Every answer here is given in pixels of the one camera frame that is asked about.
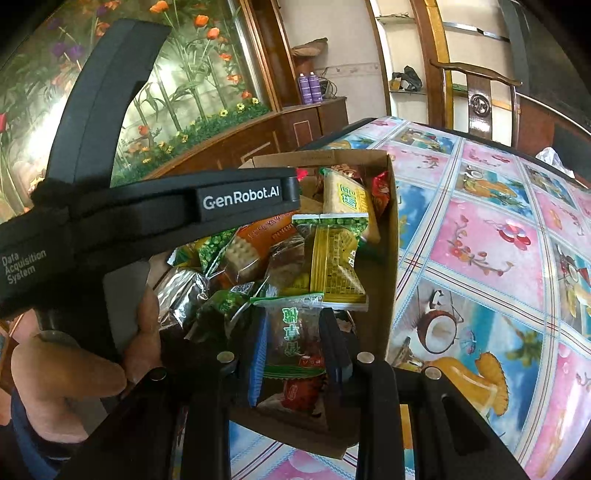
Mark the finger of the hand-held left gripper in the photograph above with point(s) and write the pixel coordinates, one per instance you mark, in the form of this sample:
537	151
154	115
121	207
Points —
207	198

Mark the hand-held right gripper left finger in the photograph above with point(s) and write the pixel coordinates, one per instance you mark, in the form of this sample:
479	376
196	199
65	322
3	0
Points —
256	364

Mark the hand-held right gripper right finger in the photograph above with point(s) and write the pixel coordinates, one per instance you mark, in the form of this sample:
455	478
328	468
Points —
332	350

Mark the green red clear snack packet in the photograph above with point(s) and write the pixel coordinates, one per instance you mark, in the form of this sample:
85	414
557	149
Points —
291	355

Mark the cardboard box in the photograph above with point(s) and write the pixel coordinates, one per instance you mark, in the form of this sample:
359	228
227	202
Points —
388	277

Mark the silver foil snack packet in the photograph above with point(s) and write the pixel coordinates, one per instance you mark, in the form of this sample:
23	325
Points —
180	288

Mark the person's left hand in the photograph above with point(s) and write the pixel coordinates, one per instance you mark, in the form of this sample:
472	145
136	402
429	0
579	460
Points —
69	374

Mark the green pea snack packet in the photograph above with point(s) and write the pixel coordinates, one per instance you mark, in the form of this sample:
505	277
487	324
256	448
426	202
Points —
330	221
212	247

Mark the dark green snack packet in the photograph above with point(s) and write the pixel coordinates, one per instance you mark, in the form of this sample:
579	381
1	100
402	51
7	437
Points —
226	307

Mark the orange cracker packet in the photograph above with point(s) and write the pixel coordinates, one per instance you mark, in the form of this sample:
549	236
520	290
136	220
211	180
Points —
254	247

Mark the yellow snack packet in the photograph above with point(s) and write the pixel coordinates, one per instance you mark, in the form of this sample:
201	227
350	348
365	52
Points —
334	267

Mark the brown clear snack packet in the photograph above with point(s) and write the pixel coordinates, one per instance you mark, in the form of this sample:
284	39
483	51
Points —
286	265

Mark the yellow green cracker packet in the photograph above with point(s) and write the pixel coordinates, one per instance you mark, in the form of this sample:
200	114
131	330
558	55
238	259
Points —
344	196

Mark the purple spray can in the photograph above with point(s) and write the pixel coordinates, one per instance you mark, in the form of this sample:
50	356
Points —
316	86
304	87

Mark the small red snack packet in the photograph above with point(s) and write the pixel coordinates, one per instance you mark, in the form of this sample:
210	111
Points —
381	187

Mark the brown paper bag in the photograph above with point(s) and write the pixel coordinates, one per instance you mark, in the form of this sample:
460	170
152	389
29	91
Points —
310	48

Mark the black bag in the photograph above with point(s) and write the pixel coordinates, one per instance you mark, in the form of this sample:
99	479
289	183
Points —
408	78

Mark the wooden shelf unit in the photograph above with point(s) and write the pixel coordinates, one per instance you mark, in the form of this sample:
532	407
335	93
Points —
406	41

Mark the dark wooden chair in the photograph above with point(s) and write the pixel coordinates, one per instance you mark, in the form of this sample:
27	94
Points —
480	104

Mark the white plastic bag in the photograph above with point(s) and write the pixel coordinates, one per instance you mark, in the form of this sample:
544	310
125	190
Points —
551	159

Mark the black flat television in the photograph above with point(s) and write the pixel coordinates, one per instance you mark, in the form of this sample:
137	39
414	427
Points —
540	69

